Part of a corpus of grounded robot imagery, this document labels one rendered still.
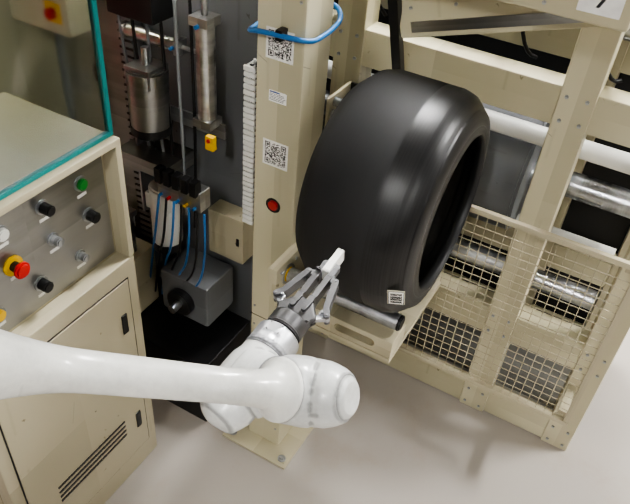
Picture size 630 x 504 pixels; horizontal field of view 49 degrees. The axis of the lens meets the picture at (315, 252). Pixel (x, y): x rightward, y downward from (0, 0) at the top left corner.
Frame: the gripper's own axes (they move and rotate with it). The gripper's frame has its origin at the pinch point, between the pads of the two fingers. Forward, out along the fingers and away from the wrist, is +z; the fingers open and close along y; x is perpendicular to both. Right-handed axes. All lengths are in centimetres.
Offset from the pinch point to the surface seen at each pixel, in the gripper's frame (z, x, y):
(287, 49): 35, -22, 32
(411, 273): 15.0, 10.9, -11.9
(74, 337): -23, 41, 64
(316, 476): 9, 127, 10
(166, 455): -12, 123, 59
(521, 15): 75, -23, -10
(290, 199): 28.8, 18.0, 28.5
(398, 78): 44.3, -16.7, 7.7
